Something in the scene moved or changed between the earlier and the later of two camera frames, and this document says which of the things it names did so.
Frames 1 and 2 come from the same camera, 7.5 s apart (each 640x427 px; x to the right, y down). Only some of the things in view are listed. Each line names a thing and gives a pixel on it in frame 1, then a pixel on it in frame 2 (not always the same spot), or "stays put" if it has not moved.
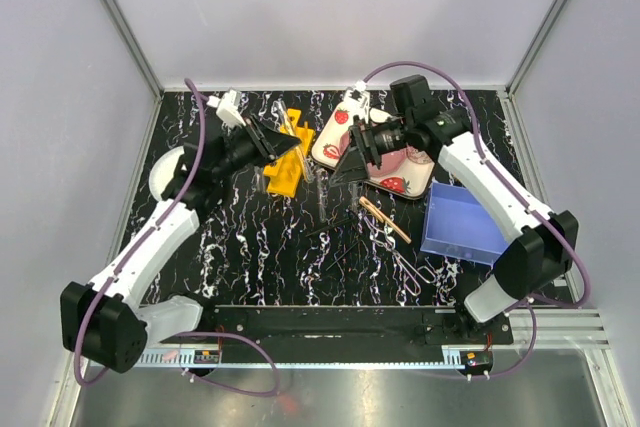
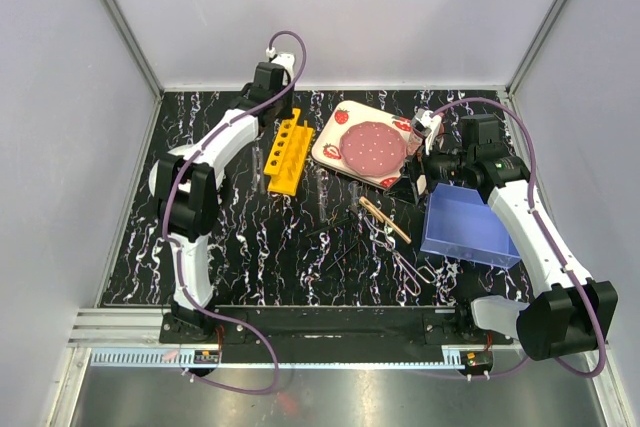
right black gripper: (351, 169) -> (416, 167)
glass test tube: (322, 180) stays put
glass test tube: (260, 179) stays put
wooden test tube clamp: (382, 217) stays put
